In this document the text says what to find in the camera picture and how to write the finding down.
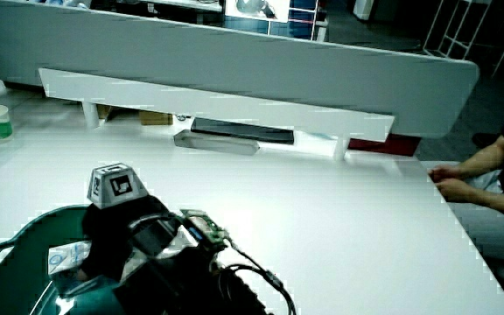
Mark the white framed picture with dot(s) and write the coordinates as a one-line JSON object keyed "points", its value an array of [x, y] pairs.
{"points": [[256, 9]]}

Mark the white metal rack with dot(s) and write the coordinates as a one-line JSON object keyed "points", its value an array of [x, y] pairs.
{"points": [[457, 30]]}

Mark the brown cardboard box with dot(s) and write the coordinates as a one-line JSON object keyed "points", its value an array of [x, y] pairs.
{"points": [[156, 118]]}

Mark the green circuit board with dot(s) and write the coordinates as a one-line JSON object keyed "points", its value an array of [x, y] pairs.
{"points": [[206, 227]]}

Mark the teal plastic basin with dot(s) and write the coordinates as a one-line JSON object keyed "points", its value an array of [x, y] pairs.
{"points": [[11, 289]]}

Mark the white desk shelf riser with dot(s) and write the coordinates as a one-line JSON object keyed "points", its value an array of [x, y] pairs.
{"points": [[191, 102]]}

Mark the red box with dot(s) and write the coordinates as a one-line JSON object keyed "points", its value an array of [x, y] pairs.
{"points": [[387, 146]]}

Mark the person's right hand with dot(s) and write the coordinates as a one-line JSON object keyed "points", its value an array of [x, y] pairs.
{"points": [[107, 227]]}

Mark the white milk carton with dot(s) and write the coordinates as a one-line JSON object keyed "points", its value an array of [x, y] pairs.
{"points": [[66, 256]]}

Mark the black keyboard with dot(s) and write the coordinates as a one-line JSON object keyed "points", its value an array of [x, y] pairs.
{"points": [[243, 130]]}

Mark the white partition panel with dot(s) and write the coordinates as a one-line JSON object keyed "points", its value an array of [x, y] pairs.
{"points": [[234, 65]]}

